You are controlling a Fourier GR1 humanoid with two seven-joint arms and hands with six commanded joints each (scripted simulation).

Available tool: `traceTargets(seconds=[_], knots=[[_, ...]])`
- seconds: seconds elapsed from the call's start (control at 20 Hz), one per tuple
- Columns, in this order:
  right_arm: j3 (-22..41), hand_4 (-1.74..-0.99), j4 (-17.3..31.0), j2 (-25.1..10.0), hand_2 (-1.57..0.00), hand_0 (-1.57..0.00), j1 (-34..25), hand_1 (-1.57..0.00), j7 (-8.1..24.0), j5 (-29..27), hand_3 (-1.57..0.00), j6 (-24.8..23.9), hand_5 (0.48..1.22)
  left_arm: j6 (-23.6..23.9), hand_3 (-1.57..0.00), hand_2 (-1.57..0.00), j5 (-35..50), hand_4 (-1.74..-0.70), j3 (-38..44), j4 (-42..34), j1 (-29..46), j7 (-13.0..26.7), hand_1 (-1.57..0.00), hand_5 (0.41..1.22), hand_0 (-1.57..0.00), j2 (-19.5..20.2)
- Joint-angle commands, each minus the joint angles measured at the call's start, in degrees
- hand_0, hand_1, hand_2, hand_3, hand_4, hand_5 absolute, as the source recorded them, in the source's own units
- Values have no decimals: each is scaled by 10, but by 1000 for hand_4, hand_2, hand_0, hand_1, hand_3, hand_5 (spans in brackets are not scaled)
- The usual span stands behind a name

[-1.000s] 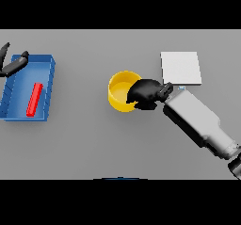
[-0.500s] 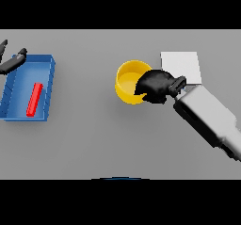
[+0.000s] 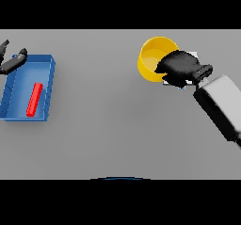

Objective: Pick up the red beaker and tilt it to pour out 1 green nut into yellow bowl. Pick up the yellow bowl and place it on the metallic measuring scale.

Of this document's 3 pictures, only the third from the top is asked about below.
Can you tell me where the yellow bowl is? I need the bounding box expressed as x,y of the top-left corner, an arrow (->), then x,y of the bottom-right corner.
137,36 -> 180,83

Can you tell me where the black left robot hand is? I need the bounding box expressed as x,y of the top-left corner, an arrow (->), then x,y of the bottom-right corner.
0,39 -> 28,76

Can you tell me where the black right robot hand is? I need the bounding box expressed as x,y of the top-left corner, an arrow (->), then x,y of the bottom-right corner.
153,49 -> 214,88

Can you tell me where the blue tray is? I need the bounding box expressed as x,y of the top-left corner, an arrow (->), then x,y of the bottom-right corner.
0,54 -> 56,122

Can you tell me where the red beaker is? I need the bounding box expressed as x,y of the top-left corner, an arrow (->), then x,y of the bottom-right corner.
25,82 -> 44,118

